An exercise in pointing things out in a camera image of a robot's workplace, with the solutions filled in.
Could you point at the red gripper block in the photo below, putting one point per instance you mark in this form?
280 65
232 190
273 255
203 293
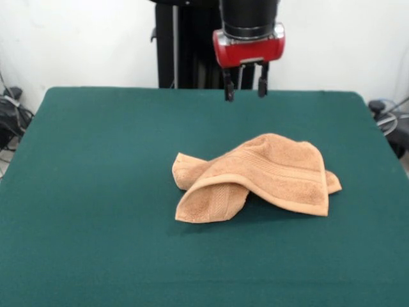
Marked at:
249 51

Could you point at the orange terry towel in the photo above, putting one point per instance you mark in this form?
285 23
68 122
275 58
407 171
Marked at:
281 179

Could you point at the dark green table cloth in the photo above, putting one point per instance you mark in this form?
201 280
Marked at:
96 192

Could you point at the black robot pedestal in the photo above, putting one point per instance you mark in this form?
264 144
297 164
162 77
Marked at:
191 48

